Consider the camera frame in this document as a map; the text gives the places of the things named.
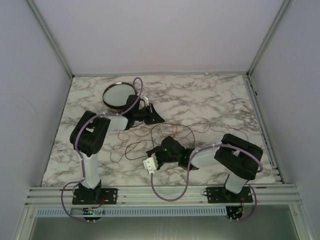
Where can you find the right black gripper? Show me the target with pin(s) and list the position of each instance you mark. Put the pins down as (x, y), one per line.
(156, 150)

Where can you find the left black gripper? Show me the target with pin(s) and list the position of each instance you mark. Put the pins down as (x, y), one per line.
(154, 117)

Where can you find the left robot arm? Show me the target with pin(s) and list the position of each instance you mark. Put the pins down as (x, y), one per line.
(89, 135)

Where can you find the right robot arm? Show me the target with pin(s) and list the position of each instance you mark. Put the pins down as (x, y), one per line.
(240, 157)

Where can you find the round brown rimmed plate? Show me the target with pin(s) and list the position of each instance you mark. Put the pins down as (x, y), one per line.
(115, 96)

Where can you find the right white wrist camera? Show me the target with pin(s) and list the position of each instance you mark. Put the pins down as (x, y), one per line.
(151, 164)

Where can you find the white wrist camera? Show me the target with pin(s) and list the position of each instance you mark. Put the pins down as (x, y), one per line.
(151, 164)
(144, 98)

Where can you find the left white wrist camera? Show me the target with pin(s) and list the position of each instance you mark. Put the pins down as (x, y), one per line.
(144, 98)

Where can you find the grey slotted cable duct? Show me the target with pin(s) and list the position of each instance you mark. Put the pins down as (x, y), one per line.
(160, 211)

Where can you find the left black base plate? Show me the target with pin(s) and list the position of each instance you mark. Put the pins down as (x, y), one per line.
(110, 195)

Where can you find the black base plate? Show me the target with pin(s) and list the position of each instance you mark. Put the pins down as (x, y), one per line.
(220, 194)
(110, 195)

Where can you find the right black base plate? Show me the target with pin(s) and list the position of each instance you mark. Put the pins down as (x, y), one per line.
(220, 194)

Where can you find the aluminium front rail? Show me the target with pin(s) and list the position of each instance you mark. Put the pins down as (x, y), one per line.
(138, 196)

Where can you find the left aluminium corner post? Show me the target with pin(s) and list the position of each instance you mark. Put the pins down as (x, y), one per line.
(50, 37)

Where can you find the aluminium corner post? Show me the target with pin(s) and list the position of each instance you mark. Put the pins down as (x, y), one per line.
(284, 7)
(50, 37)

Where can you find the right aluminium corner post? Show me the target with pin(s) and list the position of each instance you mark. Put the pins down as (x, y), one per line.
(284, 7)

